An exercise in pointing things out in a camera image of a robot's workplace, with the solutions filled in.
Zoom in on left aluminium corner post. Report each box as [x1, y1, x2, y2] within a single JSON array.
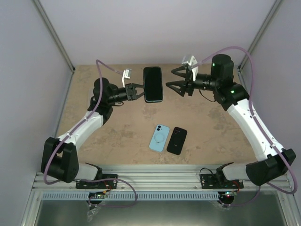
[[32, 0, 76, 73]]

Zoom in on aluminium rail frame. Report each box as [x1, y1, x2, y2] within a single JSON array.
[[20, 162, 296, 226]]

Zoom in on right circuit board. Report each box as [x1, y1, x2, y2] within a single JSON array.
[[224, 190, 238, 197]]

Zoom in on light blue cased phone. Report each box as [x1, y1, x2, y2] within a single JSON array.
[[149, 124, 170, 152]]

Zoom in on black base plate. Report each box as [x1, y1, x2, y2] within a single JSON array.
[[75, 174, 118, 190], [199, 173, 244, 189]]

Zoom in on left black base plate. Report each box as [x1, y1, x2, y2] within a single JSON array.
[[75, 174, 118, 190]]

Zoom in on right aluminium corner post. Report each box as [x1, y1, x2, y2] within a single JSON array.
[[237, 0, 285, 71]]

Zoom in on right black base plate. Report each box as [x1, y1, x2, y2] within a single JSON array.
[[199, 173, 244, 189]]

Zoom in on dark teal smartphone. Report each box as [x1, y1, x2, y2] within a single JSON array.
[[144, 67, 163, 101]]

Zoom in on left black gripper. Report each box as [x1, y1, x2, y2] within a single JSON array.
[[107, 83, 151, 105]]

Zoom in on clear plastic bag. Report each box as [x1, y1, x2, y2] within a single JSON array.
[[87, 205, 100, 222]]

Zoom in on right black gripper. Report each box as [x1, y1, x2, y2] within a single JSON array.
[[166, 66, 219, 97]]

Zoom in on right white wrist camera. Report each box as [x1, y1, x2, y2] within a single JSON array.
[[182, 55, 198, 81]]

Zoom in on blue slotted cable duct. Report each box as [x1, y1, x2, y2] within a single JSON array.
[[42, 191, 219, 201]]

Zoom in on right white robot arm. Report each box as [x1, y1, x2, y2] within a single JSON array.
[[166, 54, 296, 188]]

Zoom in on beige phone case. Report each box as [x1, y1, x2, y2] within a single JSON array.
[[87, 88, 94, 109]]

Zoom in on circuit board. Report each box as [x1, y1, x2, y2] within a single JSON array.
[[224, 190, 238, 197], [88, 190, 110, 199]]

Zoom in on left circuit board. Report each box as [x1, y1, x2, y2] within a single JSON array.
[[88, 190, 110, 199]]

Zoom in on black cased phone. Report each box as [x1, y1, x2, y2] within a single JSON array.
[[166, 127, 187, 155], [143, 66, 164, 103]]

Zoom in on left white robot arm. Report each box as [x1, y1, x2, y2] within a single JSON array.
[[41, 78, 144, 188]]

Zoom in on aluminium corner post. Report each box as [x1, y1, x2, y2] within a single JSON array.
[[32, 0, 76, 73], [237, 0, 285, 71]]

